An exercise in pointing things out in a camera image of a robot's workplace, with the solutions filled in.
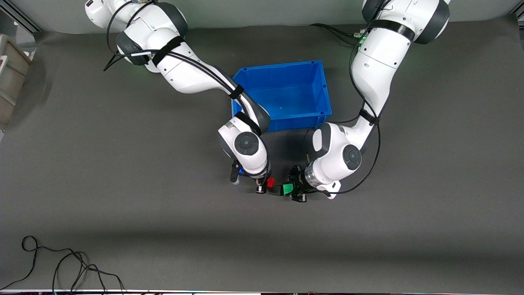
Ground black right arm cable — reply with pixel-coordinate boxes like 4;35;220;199
103;0;271;181

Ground blue plastic storage bin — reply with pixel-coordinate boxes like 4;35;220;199
231;60;332;133

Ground aluminium frame rail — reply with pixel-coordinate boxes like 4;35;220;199
0;0;42;34

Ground beige plastic crate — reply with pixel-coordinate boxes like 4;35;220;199
0;34;33;132

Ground black left arm base cables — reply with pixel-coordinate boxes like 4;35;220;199
309;23;366;42

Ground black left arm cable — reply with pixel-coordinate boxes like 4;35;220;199
327;25;382;195

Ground loose thin black cable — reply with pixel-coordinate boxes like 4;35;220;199
0;236;125;293

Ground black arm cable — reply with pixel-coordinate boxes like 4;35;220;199
327;25;382;195
103;0;271;181

